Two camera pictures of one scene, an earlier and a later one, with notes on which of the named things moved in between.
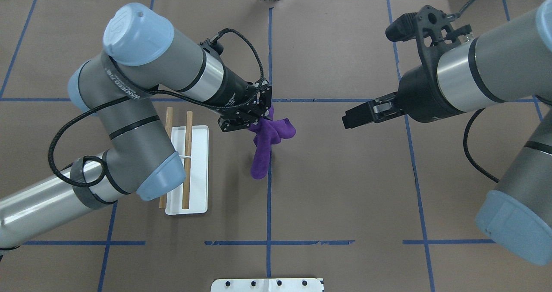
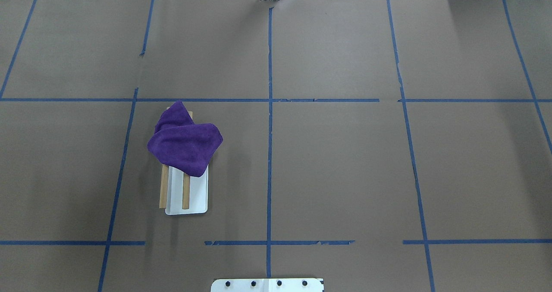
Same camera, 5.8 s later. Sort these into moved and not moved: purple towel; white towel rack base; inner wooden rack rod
Moved: purple towel
Not moved: white towel rack base; inner wooden rack rod
